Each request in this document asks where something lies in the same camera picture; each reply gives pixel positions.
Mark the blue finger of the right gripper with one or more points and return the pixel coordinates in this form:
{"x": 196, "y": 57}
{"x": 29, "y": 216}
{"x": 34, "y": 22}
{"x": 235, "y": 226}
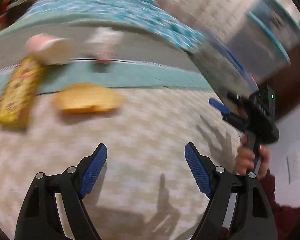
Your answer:
{"x": 219, "y": 106}

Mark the teal patterned blanket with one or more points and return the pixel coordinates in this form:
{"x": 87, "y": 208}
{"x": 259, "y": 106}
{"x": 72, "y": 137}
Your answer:
{"x": 143, "y": 13}

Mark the red white crumpled wrapper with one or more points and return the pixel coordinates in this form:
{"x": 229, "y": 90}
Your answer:
{"x": 103, "y": 44}

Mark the clear plastic storage box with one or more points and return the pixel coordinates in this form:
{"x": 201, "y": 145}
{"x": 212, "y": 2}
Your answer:
{"x": 221, "y": 69}

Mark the yellow cardboard box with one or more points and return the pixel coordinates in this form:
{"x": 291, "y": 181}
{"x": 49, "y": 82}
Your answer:
{"x": 18, "y": 95}

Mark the upper clear storage box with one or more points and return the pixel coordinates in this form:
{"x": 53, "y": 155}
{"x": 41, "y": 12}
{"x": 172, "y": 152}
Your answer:
{"x": 266, "y": 35}

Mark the right hand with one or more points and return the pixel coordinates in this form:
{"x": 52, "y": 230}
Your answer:
{"x": 245, "y": 158}

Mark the beige zigzag bed cover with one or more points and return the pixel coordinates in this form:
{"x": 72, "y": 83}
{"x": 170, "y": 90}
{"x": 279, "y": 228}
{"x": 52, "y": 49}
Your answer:
{"x": 146, "y": 189}

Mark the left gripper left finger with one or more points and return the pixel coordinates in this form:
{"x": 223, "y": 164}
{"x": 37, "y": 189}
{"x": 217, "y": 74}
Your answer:
{"x": 39, "y": 217}

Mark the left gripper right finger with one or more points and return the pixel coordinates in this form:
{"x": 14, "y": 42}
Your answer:
{"x": 252, "y": 217}

